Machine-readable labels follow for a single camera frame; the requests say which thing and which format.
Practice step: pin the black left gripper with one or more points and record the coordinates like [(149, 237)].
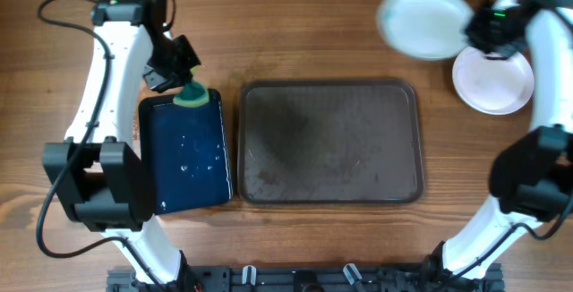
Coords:
[(186, 60)]

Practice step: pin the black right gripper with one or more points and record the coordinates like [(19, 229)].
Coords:
[(473, 34)]

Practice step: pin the green yellow sponge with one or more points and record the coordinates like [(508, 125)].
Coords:
[(193, 94)]

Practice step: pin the white plate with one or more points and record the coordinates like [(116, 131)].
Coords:
[(494, 87), (424, 29)]

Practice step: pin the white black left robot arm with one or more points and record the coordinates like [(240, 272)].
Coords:
[(94, 172)]

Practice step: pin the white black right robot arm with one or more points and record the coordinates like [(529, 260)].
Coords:
[(530, 190)]

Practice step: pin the black water basin tray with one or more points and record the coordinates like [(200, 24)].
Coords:
[(185, 149)]

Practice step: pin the dark grey serving tray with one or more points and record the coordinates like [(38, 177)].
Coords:
[(340, 141)]

